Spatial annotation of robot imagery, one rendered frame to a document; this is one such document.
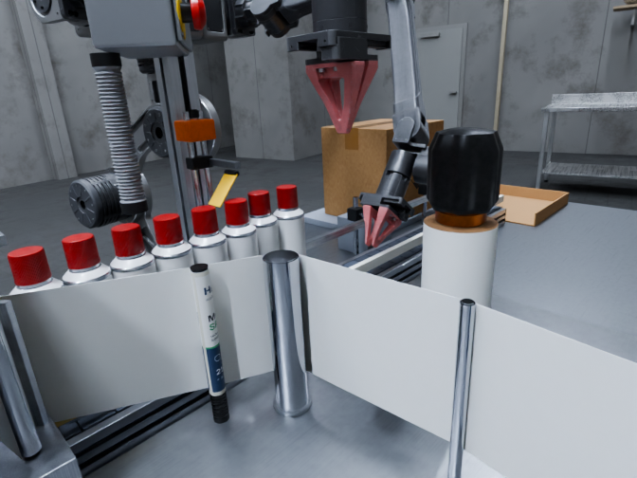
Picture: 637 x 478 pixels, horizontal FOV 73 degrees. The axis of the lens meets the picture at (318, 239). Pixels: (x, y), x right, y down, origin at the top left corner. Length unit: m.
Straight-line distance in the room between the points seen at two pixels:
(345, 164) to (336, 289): 0.87
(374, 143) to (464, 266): 0.72
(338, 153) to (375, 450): 0.95
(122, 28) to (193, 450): 0.47
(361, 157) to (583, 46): 7.34
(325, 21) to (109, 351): 0.40
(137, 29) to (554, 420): 0.56
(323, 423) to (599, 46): 8.11
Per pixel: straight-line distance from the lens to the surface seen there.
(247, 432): 0.52
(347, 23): 0.48
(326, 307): 0.46
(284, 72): 7.91
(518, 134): 8.56
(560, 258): 1.15
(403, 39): 1.05
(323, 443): 0.50
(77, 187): 1.72
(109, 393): 0.53
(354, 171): 1.26
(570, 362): 0.35
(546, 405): 0.37
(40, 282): 0.54
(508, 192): 1.70
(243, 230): 0.62
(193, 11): 0.60
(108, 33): 0.59
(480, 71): 8.66
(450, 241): 0.52
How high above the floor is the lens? 1.23
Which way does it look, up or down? 19 degrees down
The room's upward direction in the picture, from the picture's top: 3 degrees counter-clockwise
